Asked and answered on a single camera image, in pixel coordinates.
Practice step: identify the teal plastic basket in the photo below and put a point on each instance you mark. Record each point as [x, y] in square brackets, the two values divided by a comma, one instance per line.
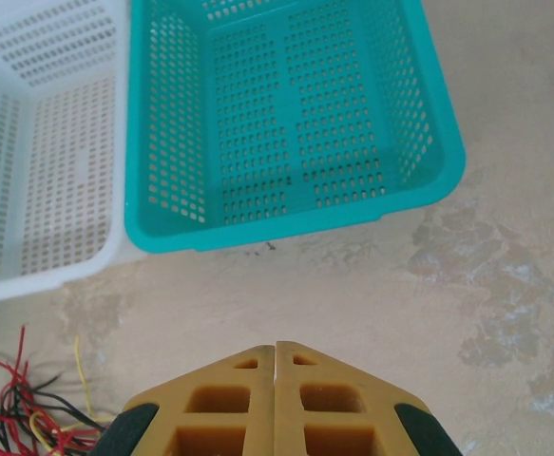
[276, 228]

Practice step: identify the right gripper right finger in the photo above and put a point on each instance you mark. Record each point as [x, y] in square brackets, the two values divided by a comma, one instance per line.
[333, 404]

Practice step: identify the white plastic basket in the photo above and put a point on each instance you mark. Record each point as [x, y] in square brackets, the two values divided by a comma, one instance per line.
[120, 142]

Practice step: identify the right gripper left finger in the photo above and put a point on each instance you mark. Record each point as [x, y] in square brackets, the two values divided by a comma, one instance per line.
[219, 404]

